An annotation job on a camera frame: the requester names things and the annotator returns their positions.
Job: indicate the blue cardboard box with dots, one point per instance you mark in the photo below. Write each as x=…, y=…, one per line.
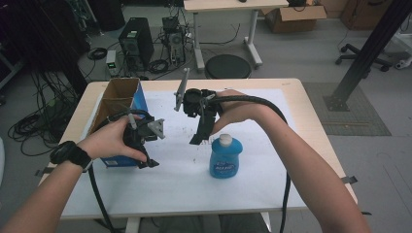
x=118, y=97

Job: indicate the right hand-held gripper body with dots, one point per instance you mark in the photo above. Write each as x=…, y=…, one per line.
x=196, y=102

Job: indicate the closed brown cardboard box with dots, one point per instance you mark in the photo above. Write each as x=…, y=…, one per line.
x=366, y=14

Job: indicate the black office chair base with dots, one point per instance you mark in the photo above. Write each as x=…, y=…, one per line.
x=362, y=58

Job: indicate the white table leg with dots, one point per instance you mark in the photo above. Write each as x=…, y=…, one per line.
x=132, y=225

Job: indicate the black metal post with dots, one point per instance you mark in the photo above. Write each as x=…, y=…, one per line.
x=366, y=55

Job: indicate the person's left hand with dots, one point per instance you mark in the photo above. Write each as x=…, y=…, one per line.
x=107, y=142

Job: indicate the black round stool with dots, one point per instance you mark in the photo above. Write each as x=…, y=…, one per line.
x=227, y=66

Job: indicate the black wristwatch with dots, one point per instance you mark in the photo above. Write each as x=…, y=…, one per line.
x=69, y=154

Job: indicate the open brown cardboard box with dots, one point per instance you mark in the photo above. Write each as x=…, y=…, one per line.
x=293, y=19

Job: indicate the light wooden table white legs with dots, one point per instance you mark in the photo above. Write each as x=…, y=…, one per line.
x=233, y=5

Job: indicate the person's right hand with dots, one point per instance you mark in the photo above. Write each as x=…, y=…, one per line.
x=238, y=110

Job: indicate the black computer tower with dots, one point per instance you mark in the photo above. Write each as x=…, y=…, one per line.
x=136, y=42

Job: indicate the open computer case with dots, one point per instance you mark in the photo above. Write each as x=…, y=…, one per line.
x=175, y=42

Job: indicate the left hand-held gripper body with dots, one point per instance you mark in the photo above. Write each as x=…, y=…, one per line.
x=142, y=132

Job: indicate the blue bottle with white cap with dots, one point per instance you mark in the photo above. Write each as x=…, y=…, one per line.
x=225, y=158

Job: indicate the small grey power supply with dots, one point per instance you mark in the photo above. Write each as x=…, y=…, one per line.
x=111, y=63

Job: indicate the grey tape strip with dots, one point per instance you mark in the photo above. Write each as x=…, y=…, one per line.
x=349, y=179
x=43, y=171

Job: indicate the white table mat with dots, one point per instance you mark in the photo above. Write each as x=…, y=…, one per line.
x=181, y=191

